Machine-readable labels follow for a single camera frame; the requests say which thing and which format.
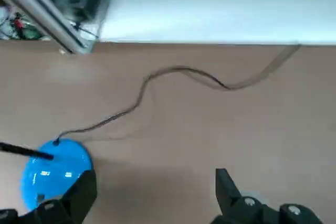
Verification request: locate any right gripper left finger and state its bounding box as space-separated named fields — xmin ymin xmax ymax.
xmin=0 ymin=168 xmax=98 ymax=224

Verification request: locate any aluminium frame post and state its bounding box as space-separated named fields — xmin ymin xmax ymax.
xmin=0 ymin=0 xmax=95 ymax=55

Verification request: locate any white side desk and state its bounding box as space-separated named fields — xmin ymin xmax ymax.
xmin=0 ymin=0 xmax=336 ymax=48

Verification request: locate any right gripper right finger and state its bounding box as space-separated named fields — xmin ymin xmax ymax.
xmin=212 ymin=167 xmax=324 ymax=224

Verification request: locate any blue desk lamp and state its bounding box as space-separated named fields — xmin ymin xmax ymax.
xmin=0 ymin=139 xmax=93 ymax=219

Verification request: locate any black lamp power cord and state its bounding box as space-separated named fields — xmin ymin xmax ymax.
xmin=54 ymin=42 xmax=302 ymax=146

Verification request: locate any red clip wire cluster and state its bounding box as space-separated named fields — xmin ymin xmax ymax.
xmin=0 ymin=5 xmax=44 ymax=40

